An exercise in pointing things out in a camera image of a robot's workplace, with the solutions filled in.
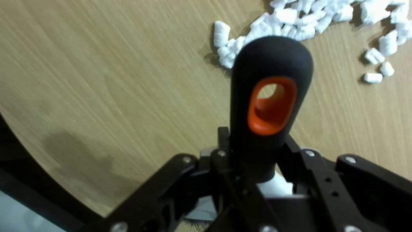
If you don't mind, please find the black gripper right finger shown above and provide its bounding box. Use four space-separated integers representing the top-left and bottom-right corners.
276 133 412 232

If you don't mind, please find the pile of white foam pieces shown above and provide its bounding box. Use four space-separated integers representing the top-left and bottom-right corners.
211 0 412 71

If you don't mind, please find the small white foam piece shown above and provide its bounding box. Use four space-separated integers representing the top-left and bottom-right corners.
362 71 384 85
379 60 397 78
377 30 399 57
363 46 387 66

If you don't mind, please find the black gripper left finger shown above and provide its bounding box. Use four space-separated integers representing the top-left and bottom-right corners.
81 125 276 232

